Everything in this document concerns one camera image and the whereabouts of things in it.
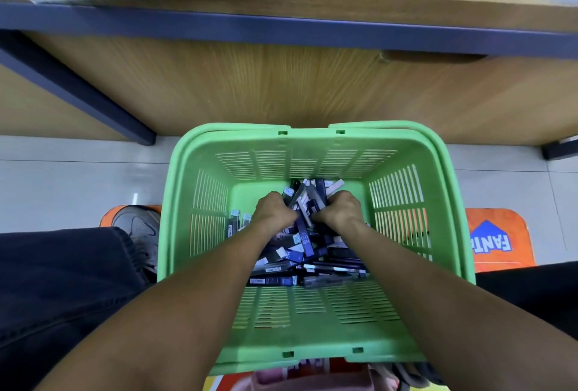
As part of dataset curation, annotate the person's right hand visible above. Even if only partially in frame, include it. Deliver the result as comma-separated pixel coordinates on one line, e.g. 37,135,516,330
312,189,368,237

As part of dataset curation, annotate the pink plastic stool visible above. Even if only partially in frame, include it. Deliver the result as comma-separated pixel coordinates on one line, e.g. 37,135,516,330
251,363,373,391

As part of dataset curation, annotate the green plastic basket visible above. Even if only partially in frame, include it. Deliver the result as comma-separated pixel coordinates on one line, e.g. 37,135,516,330
157,119,478,377

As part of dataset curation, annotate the grey sneaker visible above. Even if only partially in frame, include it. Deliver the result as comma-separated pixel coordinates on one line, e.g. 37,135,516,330
112,206,163,281
393,361,446,391

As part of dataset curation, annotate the pile of lead cases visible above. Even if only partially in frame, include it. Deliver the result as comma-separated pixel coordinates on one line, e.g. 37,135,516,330
225,177,370,289

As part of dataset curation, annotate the colourful printed mat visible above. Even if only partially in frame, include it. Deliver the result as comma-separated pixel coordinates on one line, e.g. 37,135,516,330
99,204,538,391

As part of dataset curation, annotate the person's left hand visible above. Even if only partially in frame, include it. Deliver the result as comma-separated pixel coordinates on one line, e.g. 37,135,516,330
247,190,300,240

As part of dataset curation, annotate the person's left forearm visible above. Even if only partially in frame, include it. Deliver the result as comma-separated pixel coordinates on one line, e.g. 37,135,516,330
36,222,285,391

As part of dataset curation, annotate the person's right forearm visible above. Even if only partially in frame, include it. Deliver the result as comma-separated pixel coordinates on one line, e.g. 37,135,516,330
338,222,578,391

